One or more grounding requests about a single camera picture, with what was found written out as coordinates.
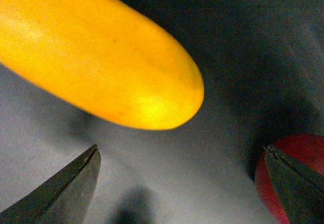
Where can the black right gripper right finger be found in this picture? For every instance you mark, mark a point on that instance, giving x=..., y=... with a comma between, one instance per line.
x=298, y=187

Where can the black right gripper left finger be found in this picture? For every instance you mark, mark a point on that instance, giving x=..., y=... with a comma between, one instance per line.
x=63, y=198

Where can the yellow mango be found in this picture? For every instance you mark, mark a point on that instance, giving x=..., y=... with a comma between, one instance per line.
x=103, y=57

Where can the red round fruit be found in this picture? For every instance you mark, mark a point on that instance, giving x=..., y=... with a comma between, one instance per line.
x=307, y=149

